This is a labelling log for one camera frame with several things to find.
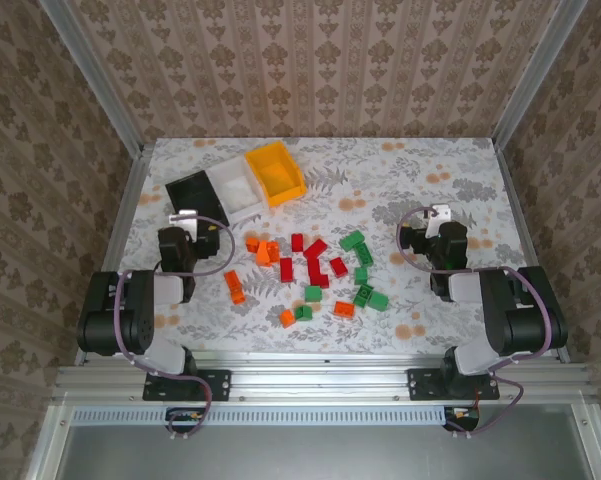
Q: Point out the black plastic bin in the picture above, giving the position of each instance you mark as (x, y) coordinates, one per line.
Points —
(195, 192)

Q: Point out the small orange lego brick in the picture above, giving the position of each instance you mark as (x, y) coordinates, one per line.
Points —
(252, 244)
(274, 251)
(287, 318)

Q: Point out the white plastic bin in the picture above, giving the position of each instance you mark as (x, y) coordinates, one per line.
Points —
(235, 192)

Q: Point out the orange sloped lego brick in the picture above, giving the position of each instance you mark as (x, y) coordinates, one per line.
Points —
(263, 255)

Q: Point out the long green lego brick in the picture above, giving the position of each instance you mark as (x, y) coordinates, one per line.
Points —
(364, 254)

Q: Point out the green lego plate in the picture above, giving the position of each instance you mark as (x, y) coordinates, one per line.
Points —
(351, 241)

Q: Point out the long red lego brick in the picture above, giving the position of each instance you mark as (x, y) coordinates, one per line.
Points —
(314, 272)
(316, 249)
(286, 270)

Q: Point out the small red lego brick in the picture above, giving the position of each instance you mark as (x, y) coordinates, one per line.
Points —
(322, 281)
(297, 243)
(338, 266)

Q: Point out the yellow plastic bin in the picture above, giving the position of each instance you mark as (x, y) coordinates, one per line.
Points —
(275, 175)

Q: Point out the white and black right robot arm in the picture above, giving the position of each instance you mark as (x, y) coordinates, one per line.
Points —
(525, 320)

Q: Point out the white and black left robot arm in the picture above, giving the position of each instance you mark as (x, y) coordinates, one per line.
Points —
(105, 320)

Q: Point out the floral table cover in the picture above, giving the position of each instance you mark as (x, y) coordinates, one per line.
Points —
(430, 165)

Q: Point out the grey metal panel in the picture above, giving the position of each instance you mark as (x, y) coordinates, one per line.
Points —
(330, 455)

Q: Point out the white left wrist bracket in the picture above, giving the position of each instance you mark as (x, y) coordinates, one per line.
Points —
(184, 218)

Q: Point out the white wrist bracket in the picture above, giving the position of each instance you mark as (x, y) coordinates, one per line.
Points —
(184, 218)
(441, 214)

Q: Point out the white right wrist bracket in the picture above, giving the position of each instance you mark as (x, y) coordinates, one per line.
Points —
(441, 214)

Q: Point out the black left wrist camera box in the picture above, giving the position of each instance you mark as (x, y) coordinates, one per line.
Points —
(210, 245)

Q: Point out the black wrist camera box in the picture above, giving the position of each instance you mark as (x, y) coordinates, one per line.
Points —
(210, 245)
(412, 240)

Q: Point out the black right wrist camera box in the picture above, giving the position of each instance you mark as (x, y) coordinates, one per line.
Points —
(412, 240)

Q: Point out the aluminium side rail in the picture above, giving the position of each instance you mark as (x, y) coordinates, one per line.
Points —
(115, 250)
(517, 200)

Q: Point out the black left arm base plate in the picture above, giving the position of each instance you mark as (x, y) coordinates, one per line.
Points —
(215, 385)

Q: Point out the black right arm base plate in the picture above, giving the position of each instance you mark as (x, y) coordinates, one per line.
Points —
(422, 385)

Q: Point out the aluminium frame post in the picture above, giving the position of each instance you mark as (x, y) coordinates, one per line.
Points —
(99, 85)
(537, 75)

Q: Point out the aluminium mounting rail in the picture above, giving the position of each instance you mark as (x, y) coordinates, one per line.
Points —
(320, 375)

